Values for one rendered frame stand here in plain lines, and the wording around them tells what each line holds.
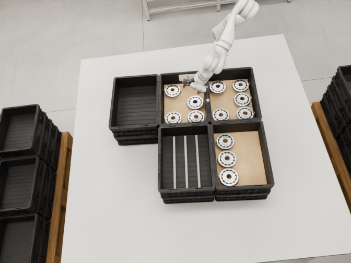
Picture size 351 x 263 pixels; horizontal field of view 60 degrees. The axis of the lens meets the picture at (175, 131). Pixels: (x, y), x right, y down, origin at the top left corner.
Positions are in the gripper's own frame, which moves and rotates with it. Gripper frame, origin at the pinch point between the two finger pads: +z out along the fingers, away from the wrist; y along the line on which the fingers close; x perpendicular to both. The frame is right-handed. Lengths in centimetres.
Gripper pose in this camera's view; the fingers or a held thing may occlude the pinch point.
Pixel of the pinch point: (190, 90)
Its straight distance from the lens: 184.0
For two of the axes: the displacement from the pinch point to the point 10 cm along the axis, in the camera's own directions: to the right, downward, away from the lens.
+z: -3.1, 2.9, 9.1
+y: -9.1, -3.7, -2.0
